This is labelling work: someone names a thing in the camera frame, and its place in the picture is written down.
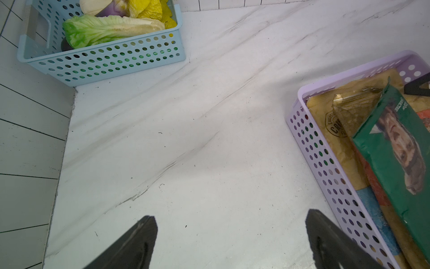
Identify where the toy eggplant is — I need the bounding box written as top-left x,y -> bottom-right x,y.
60,38 -> 73,52

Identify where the green REAL chips bag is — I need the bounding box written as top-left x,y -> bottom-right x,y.
353,84 -> 430,259

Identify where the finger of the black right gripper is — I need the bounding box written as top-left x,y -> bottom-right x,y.
404,73 -> 430,97

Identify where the brown orange chips bag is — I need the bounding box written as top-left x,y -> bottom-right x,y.
333,89 -> 430,265

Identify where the yellow snack bag in basket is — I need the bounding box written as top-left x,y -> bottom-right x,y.
128,0 -> 177,29

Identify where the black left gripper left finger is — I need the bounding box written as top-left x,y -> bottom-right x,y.
86,216 -> 158,269

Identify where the purple plastic basket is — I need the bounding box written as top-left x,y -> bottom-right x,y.
287,50 -> 430,269

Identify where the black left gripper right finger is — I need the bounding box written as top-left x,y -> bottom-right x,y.
305,209 -> 383,269

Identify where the sea salt chips bag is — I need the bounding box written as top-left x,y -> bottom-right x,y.
305,68 -> 430,269

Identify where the blue plastic basket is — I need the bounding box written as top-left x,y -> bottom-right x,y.
17,1 -> 186,87

